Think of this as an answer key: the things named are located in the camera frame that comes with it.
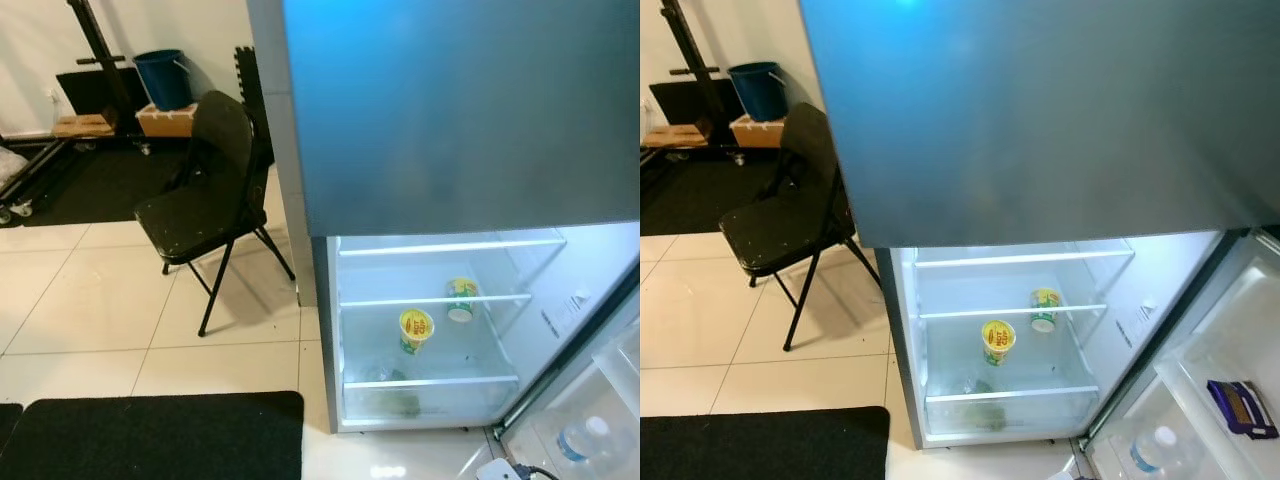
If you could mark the black wheeled stand frame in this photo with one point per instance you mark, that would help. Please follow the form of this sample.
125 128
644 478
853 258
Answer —
94 40
688 40

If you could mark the purple chocolate packet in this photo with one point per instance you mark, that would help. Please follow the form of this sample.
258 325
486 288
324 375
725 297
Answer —
1243 410

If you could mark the clear water bottle blue label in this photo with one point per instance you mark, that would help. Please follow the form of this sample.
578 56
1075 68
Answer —
585 445
1158 452

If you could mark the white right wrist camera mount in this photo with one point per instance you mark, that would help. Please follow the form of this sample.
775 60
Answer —
495 470

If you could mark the tall light wooden box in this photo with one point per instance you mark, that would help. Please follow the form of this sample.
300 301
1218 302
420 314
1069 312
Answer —
168 122
762 133

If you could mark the black flat board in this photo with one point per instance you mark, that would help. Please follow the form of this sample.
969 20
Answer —
680 103
80 90

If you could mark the glass fridge shelf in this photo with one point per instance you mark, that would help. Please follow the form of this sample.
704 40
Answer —
420 300
990 312
1010 394
430 382
1020 258

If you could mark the flat light wooden box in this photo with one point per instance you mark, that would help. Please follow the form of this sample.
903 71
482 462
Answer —
675 137
82 125

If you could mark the black folding chair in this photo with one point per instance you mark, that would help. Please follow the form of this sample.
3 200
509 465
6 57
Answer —
200 215
790 225

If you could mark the black foam puzzle tile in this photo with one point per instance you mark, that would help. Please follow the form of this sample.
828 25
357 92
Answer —
255 100

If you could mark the green vegetables bag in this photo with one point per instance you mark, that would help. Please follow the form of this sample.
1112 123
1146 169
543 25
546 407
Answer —
395 400
985 412

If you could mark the silver freezer door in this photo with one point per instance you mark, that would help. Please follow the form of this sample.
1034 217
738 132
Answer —
1040 110
460 110

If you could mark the white plastic bag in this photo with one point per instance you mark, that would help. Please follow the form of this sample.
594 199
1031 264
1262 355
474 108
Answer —
10 165

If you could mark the large black floor mat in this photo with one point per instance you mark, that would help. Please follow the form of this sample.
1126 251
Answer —
90 185
700 200

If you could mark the yellow lid noodle cup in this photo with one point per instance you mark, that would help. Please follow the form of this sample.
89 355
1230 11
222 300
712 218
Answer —
416 328
999 342

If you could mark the blue bucket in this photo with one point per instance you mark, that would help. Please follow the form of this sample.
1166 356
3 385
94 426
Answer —
757 92
163 80

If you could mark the green noodle cup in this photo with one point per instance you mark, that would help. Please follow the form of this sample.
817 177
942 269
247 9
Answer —
462 288
1045 298

